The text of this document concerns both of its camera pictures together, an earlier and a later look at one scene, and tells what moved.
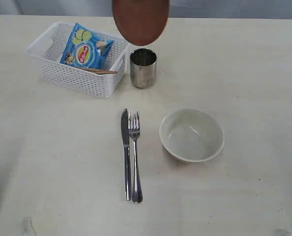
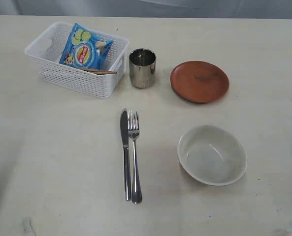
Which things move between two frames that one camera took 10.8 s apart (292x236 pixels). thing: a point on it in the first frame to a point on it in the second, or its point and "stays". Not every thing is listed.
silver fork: (134, 133) stays
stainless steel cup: (143, 67) stays
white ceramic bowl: (191, 135) to (211, 155)
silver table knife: (125, 132) stays
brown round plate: (141, 22) to (199, 82)
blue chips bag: (85, 48) stays
